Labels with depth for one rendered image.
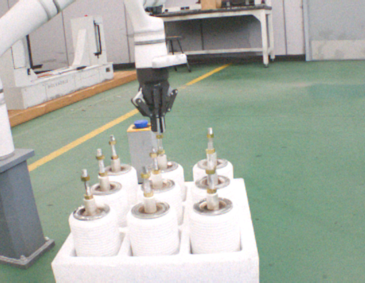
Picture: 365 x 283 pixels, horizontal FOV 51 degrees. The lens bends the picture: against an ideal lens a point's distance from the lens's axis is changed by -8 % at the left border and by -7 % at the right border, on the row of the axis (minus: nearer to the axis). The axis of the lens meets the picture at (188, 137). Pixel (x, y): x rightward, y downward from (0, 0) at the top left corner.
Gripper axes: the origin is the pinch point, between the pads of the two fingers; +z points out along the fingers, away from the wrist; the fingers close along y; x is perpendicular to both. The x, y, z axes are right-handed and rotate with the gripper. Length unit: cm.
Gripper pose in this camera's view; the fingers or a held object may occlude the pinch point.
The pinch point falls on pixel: (157, 124)
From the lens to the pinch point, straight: 96.4
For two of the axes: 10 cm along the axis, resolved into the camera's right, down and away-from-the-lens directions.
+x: 7.1, 1.4, -6.9
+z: 0.8, 9.6, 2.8
